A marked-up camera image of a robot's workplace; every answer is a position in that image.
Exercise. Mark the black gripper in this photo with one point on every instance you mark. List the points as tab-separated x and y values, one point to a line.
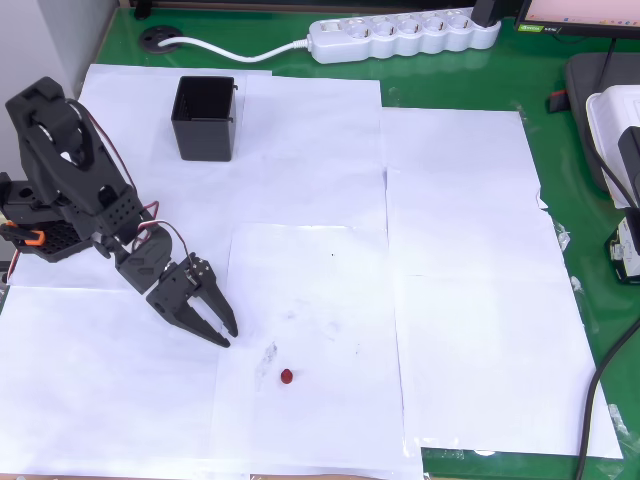
176	298

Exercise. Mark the small red object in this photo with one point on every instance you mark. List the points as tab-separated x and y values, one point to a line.
287	377

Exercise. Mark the black square cup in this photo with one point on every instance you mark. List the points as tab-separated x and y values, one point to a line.
205	135

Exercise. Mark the white paper sheet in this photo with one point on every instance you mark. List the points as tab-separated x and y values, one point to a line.
325	300
310	150
130	85
450	140
100	375
500	375
475	240

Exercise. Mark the black orange table clamp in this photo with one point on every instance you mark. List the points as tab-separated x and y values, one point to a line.
34	238

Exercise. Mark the black desk clamp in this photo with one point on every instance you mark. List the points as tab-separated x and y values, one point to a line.
142	10

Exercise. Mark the white power strip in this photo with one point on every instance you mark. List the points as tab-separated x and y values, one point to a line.
400	40

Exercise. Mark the small red black item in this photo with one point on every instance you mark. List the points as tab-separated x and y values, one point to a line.
557	102

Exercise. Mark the black plug adapter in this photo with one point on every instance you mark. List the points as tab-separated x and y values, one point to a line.
486	12

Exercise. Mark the dark grey pad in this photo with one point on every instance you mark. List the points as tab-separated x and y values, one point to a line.
585	75

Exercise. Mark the white foam container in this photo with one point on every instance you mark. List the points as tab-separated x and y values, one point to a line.
615	115

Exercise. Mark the black device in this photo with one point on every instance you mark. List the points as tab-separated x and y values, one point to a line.
631	150

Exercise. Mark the black computer monitor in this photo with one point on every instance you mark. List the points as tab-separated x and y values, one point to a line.
580	10

